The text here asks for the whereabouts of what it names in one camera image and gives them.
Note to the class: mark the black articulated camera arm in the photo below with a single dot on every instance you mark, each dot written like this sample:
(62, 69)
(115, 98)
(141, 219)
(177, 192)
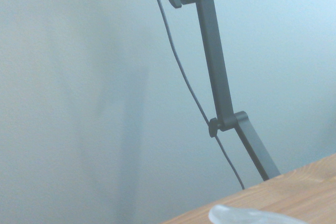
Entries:
(215, 58)

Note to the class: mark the clear sanitizer pump bottle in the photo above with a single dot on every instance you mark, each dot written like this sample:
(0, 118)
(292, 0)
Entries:
(236, 216)

